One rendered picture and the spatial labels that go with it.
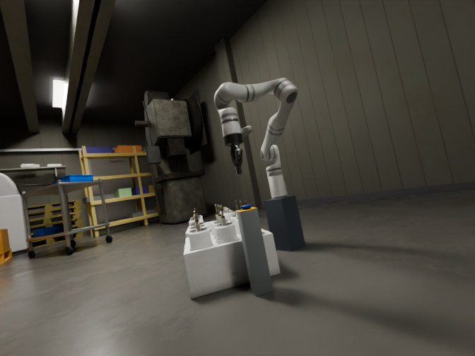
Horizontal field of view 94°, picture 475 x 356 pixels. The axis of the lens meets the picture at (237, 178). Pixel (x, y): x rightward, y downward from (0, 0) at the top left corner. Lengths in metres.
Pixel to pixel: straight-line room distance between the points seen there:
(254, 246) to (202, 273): 0.26
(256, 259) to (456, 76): 2.58
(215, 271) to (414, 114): 2.56
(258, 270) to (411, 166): 2.36
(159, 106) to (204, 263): 3.84
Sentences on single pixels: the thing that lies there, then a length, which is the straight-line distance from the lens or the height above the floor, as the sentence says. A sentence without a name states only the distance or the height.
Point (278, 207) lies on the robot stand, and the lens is 1.31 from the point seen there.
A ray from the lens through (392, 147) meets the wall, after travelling 2.99.
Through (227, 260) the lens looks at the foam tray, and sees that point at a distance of 0.99.
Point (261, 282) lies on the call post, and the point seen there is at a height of 0.05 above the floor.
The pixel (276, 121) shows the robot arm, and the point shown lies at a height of 0.70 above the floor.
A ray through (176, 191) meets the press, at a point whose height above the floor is 0.58.
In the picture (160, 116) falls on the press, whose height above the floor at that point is 2.00.
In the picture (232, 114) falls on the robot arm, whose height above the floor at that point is 0.68.
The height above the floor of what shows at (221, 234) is 0.22.
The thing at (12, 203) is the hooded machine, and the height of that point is 0.92.
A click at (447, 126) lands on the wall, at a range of 2.92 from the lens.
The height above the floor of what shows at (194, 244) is 0.20.
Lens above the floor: 0.39
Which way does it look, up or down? 3 degrees up
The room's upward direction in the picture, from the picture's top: 11 degrees counter-clockwise
